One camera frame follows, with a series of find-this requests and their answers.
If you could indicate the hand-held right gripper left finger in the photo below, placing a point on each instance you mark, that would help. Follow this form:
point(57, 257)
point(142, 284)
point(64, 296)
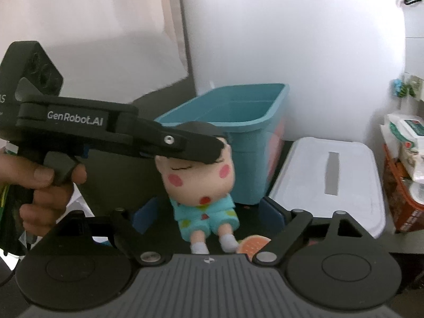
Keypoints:
point(145, 217)

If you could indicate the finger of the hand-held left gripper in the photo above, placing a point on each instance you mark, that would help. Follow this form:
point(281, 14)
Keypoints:
point(195, 149)

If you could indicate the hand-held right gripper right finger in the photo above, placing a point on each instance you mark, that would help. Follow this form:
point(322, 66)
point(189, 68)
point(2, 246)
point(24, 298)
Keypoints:
point(271, 213)

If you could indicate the plush doll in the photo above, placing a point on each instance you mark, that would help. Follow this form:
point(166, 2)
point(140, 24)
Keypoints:
point(198, 180)

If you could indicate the orange burger toy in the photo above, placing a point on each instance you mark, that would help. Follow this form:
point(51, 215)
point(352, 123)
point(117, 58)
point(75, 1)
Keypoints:
point(253, 243)

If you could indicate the white bin lid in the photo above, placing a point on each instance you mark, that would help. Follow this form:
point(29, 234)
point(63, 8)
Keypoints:
point(298, 185)

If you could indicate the teal plastic storage bin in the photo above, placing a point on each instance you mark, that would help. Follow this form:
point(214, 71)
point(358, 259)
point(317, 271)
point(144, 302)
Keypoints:
point(251, 132)

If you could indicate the person's left hand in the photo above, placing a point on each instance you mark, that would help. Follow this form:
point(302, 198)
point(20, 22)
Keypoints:
point(36, 176)

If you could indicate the orange plastic basket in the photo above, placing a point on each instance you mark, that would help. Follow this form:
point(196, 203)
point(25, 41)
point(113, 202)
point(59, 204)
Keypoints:
point(402, 202)

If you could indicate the white plastic packet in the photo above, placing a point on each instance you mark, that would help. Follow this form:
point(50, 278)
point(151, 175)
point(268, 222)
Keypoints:
point(412, 160)

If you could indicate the wet wipes pack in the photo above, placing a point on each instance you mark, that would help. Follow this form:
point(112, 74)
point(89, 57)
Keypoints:
point(405, 126)

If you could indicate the blue flower decoration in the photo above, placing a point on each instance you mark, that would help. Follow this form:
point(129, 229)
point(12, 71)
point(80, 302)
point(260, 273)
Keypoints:
point(400, 87)

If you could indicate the white drawer organizer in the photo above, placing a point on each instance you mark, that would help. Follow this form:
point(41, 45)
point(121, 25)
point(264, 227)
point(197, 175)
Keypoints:
point(414, 39)

